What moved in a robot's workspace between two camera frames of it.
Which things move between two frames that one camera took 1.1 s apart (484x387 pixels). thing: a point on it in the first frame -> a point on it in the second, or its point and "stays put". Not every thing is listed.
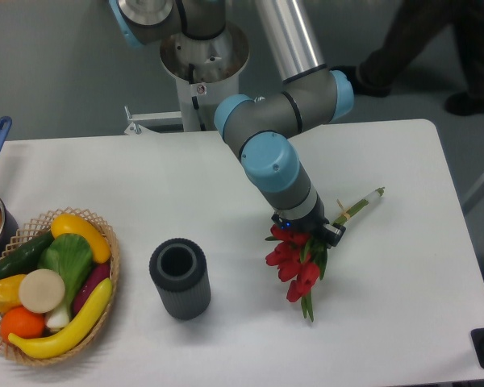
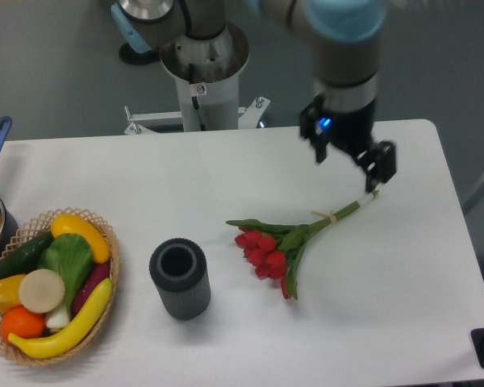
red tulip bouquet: (301, 258) -> (273, 250)
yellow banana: (54, 343) stays put
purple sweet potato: (92, 279) stays put
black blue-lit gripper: (313, 224) -> (351, 131)
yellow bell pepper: (2, 294) stays put
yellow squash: (65, 223) stays put
